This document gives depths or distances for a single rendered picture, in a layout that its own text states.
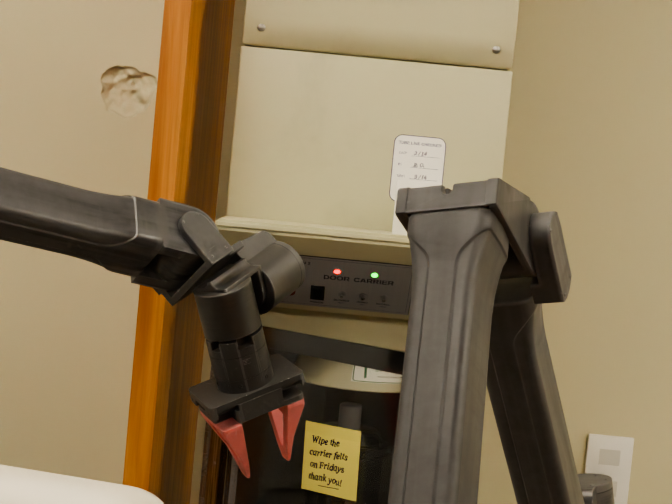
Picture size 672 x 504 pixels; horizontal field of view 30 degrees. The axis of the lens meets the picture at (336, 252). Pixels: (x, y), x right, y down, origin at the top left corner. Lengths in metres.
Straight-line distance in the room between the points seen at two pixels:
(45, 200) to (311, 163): 0.43
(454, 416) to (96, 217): 0.47
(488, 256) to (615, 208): 1.09
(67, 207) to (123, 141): 0.79
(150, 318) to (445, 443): 0.66
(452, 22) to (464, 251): 0.67
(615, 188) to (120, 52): 0.78
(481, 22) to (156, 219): 0.50
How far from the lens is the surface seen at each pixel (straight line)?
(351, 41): 1.49
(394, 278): 1.40
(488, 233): 0.87
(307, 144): 1.48
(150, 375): 1.42
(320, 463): 1.40
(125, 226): 1.17
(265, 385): 1.23
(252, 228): 1.37
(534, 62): 1.94
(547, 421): 1.03
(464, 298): 0.84
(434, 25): 1.49
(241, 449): 1.25
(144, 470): 1.44
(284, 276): 1.25
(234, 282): 1.20
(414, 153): 1.48
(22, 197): 1.14
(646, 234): 1.97
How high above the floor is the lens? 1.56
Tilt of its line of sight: 3 degrees down
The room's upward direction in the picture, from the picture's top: 5 degrees clockwise
